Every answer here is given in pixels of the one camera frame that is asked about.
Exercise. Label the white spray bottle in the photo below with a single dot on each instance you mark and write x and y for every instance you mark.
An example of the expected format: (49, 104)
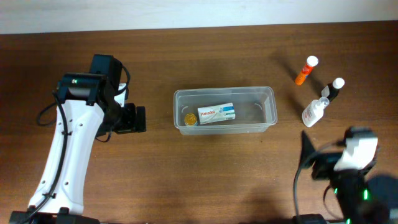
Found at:
(314, 111)

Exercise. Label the dark bottle white cap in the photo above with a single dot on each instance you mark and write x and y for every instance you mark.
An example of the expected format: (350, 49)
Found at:
(332, 89)

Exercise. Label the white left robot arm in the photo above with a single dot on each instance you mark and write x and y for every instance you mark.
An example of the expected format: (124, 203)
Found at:
(89, 105)

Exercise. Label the orange tube white cap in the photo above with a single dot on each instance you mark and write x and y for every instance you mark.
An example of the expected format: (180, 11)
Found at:
(311, 62)

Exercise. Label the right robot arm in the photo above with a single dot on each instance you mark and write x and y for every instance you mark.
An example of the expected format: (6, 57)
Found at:
(354, 210)

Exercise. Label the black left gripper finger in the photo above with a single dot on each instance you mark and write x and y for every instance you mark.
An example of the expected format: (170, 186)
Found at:
(140, 119)
(128, 120)

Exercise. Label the clear plastic container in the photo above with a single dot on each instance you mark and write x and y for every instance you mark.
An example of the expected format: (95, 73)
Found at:
(255, 109)

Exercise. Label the white blue Panadol box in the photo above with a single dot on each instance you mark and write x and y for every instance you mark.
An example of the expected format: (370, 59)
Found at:
(217, 113)

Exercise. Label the small jar gold lid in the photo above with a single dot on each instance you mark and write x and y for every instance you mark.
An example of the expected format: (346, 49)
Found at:
(190, 119)

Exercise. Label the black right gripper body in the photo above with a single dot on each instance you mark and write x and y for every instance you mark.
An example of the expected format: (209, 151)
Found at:
(347, 183)

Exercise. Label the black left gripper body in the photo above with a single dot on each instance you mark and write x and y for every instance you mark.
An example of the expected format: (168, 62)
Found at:
(114, 121)

